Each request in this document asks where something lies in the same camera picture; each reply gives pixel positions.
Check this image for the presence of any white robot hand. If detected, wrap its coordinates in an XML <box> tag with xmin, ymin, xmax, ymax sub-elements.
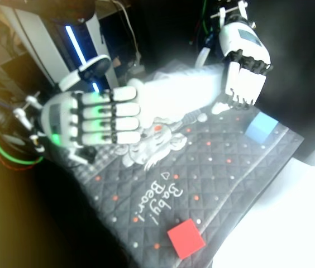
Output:
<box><xmin>212</xmin><ymin>21</ymin><xmax>273</xmax><ymax>115</ymax></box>
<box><xmin>41</xmin><ymin>54</ymin><xmax>141</xmax><ymax>149</ymax></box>

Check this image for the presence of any white robot body column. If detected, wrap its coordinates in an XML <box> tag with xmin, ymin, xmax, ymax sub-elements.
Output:
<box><xmin>0</xmin><ymin>5</ymin><xmax>122</xmax><ymax>93</ymax></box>

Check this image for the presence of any blue cube block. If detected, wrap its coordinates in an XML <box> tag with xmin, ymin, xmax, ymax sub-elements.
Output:
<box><xmin>244</xmin><ymin>111</ymin><xmax>280</xmax><ymax>145</ymax></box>

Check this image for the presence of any white power adapter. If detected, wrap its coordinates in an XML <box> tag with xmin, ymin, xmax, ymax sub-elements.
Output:
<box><xmin>128</xmin><ymin>54</ymin><xmax>147</xmax><ymax>76</ymax></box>

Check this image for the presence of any dark brown curved board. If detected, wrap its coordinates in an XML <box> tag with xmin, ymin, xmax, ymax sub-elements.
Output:
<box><xmin>0</xmin><ymin>0</ymin><xmax>97</xmax><ymax>23</ymax></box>

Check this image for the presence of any grey quilt with bear print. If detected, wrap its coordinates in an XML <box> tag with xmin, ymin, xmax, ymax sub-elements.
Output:
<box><xmin>68</xmin><ymin>58</ymin><xmax>305</xmax><ymax>268</ymax></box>

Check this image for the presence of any red cube block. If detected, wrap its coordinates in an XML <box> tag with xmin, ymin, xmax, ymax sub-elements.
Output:
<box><xmin>167</xmin><ymin>218</ymin><xmax>206</xmax><ymax>260</ymax></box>

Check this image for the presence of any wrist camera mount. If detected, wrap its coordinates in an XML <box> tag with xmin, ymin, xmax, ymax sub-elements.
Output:
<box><xmin>66</xmin><ymin>145</ymin><xmax>98</xmax><ymax>167</ymax></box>

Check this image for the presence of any white cable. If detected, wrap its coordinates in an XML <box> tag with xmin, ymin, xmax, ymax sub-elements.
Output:
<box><xmin>111</xmin><ymin>0</ymin><xmax>143</xmax><ymax>65</ymax></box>

